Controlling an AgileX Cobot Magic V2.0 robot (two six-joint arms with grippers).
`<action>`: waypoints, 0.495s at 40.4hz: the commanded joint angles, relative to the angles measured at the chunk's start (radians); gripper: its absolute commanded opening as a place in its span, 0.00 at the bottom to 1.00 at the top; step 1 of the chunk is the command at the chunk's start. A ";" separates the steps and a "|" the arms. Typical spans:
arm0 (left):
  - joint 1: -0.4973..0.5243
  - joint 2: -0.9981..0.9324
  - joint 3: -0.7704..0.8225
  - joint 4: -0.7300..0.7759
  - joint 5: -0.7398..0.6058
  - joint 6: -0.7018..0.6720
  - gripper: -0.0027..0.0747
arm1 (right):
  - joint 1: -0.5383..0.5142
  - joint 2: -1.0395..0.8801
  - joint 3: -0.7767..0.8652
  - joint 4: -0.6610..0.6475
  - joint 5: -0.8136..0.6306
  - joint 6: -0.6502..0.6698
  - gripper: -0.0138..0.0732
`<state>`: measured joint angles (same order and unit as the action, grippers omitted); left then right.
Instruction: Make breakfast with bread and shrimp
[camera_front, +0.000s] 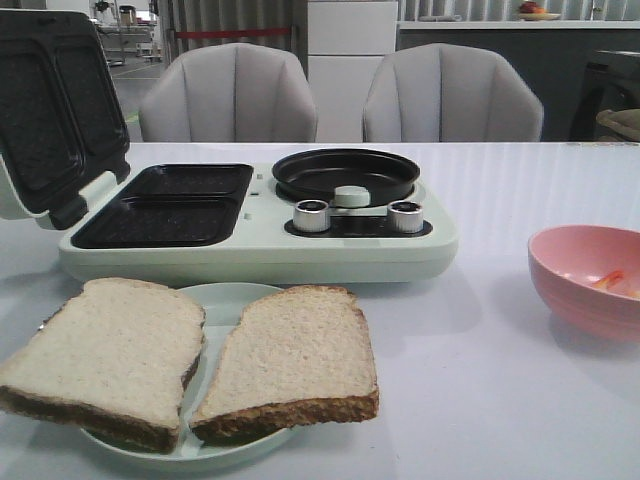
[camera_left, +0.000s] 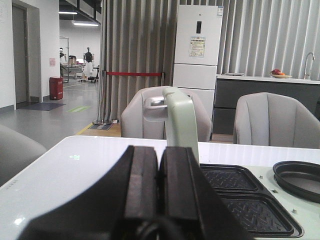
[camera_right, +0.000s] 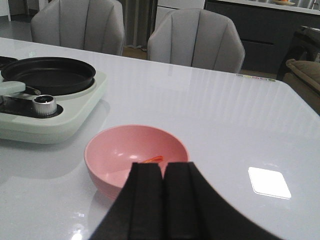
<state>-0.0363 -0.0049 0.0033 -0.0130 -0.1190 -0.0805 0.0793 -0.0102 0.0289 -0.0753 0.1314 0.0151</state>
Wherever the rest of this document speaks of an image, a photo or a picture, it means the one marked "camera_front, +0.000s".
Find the bread slice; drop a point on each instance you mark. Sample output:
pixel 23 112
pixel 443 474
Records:
pixel 114 360
pixel 298 357

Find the pink plastic bowl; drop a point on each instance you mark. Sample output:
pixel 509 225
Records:
pixel 565 260

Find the breakfast maker hinged lid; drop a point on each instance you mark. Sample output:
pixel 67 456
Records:
pixel 61 122

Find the orange shrimp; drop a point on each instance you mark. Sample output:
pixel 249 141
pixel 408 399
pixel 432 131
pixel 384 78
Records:
pixel 617 282

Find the mint green breakfast maker base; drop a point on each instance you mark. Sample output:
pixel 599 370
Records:
pixel 187 224

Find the left silver control knob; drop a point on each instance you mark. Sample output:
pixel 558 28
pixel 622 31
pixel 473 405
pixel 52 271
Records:
pixel 311 216

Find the silver control knob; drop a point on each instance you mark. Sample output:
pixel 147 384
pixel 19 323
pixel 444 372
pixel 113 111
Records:
pixel 311 216
pixel 405 217

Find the black round frying pan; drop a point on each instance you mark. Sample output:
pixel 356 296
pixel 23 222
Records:
pixel 315 174

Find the right silver control knob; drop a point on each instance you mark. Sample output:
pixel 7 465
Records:
pixel 405 217

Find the mint green round plate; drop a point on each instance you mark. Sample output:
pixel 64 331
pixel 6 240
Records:
pixel 223 304

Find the left grey upholstered chair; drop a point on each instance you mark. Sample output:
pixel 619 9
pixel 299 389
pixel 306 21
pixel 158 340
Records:
pixel 236 92

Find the grey upholstered chair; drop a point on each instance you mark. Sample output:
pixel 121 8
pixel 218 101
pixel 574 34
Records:
pixel 450 93
pixel 236 92

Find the right grey upholstered chair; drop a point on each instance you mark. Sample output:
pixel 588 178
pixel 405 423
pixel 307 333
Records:
pixel 450 93

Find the white refrigerator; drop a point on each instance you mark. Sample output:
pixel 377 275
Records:
pixel 346 41

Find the dark grey kitchen counter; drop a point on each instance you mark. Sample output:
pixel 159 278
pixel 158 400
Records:
pixel 550 55

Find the fruit bowl on counter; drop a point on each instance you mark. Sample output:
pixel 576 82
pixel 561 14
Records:
pixel 533 11

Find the black washing machine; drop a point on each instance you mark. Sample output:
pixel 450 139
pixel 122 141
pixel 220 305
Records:
pixel 610 82

